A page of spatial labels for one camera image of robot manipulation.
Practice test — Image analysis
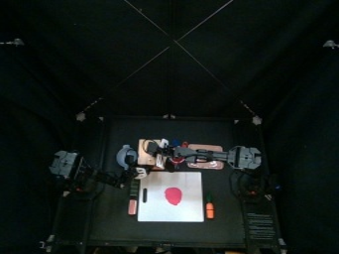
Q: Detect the diagonal steel brace cable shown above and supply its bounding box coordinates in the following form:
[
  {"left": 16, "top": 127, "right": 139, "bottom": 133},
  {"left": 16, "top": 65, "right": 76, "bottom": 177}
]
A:
[
  {"left": 80, "top": 0, "right": 235, "bottom": 116},
  {"left": 121, "top": 0, "right": 260, "bottom": 119}
]

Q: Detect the orange toy carrot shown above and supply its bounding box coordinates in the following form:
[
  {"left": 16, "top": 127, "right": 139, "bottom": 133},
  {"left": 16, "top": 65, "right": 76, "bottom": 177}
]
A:
[{"left": 204, "top": 192, "right": 216, "bottom": 220}]

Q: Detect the brown tray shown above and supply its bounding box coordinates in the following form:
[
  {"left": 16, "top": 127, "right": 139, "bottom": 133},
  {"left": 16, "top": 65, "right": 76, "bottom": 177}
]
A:
[{"left": 187, "top": 143, "right": 225, "bottom": 171}]

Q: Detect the black panel with white text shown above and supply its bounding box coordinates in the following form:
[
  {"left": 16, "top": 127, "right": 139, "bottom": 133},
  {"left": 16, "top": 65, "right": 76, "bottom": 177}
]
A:
[{"left": 244, "top": 197, "right": 277, "bottom": 247}]

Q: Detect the wooden drawer box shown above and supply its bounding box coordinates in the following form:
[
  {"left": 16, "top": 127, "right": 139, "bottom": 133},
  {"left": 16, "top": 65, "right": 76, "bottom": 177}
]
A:
[{"left": 137, "top": 138, "right": 168, "bottom": 171}]

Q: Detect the pinkish speckled toy block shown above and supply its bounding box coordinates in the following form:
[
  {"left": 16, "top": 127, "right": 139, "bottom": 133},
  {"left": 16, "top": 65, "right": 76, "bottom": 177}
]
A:
[{"left": 127, "top": 198, "right": 139, "bottom": 216}]

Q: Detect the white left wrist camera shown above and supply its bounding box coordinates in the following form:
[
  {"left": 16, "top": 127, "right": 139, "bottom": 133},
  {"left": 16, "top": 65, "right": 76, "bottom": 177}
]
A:
[{"left": 133, "top": 167, "right": 148, "bottom": 180}]

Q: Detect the flat pink dough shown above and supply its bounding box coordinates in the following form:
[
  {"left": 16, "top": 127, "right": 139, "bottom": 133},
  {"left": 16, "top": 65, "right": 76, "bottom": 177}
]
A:
[{"left": 163, "top": 187, "right": 185, "bottom": 206}]

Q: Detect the dark green slatted toy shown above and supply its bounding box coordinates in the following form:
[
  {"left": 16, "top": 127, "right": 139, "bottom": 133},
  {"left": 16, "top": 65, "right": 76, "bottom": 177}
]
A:
[{"left": 128, "top": 178, "right": 140, "bottom": 200}]

